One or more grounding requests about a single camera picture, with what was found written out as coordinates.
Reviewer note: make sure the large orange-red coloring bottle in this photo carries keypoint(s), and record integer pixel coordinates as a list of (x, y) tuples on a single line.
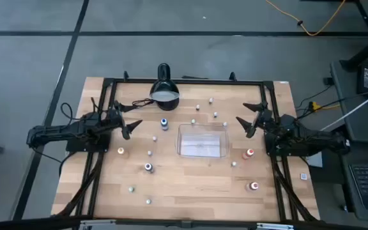
[(248, 153)]

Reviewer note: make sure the black desk leg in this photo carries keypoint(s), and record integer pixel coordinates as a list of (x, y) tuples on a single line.
[(367, 48)]

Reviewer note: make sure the black gooseneck desk lamp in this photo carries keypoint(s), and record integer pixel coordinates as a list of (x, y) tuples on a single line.
[(164, 92)]

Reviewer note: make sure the gray side desk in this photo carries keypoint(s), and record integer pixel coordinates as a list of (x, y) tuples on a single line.
[(363, 127)]

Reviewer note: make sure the large dark red coloring bottle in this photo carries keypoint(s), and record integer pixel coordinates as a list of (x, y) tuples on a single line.
[(253, 186)]

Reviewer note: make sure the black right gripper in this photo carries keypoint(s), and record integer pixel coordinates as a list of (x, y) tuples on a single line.
[(264, 119)]

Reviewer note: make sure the black aluminium table frame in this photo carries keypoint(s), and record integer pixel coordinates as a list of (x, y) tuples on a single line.
[(187, 81)]

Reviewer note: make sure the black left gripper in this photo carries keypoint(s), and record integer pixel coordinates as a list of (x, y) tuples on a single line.
[(116, 121)]

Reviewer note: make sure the black frame clamp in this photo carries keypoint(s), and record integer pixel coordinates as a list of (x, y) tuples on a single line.
[(232, 76), (126, 76)]

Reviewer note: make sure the large yellow coloring bottle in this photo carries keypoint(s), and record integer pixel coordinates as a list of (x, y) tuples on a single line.
[(120, 150)]

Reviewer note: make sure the white paper sheet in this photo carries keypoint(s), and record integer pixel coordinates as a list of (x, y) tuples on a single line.
[(315, 160)]

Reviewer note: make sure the white rod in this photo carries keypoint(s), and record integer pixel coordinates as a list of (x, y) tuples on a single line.
[(353, 110)]

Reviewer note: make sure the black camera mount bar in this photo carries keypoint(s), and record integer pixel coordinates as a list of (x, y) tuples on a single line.
[(184, 224)]

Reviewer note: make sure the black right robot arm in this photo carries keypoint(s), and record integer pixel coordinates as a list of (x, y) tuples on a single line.
[(315, 139)]

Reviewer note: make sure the large purple coloring bottle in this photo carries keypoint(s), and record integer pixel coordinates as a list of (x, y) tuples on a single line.
[(149, 167)]

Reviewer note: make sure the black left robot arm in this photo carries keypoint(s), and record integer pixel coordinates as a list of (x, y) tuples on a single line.
[(59, 131)]

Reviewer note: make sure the clear plastic container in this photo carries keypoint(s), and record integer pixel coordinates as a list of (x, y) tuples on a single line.
[(203, 140)]

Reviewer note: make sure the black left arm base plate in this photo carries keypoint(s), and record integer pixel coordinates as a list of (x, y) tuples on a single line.
[(75, 147)]

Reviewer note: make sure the large blue coloring bottle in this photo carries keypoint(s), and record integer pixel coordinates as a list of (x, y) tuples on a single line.
[(164, 123)]

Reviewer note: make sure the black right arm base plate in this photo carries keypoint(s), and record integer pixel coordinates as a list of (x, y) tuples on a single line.
[(271, 150)]

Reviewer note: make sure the small white code tag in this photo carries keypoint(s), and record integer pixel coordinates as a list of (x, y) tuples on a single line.
[(303, 176)]

